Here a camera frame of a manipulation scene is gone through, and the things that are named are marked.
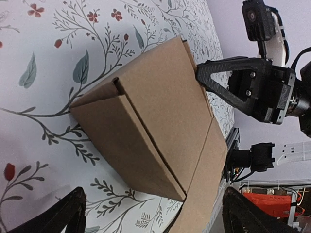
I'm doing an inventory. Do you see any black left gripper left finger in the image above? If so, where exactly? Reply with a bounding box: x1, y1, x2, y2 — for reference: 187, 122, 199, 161
9, 187, 86, 233

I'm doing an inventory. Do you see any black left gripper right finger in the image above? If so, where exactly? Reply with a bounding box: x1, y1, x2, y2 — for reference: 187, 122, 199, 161
222, 187, 298, 233

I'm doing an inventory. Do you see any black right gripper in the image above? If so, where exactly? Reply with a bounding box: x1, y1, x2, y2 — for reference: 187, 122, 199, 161
196, 56, 296, 125

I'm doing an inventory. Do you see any brown cardboard box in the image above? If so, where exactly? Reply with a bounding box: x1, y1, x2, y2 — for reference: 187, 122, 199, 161
70, 37, 227, 233

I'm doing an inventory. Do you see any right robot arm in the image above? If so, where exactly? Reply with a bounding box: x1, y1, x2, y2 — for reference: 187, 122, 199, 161
196, 57, 311, 136

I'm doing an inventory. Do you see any orange box in background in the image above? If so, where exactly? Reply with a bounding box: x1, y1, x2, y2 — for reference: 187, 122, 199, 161
243, 193, 291, 218

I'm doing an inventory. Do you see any floral patterned table mat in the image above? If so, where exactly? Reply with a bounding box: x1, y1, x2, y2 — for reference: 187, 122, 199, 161
0, 0, 223, 233

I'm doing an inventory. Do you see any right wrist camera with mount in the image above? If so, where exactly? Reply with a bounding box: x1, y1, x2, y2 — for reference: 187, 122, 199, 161
242, 0, 290, 67

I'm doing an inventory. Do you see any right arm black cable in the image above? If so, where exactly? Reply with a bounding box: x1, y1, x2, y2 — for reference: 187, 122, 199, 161
290, 47, 311, 71

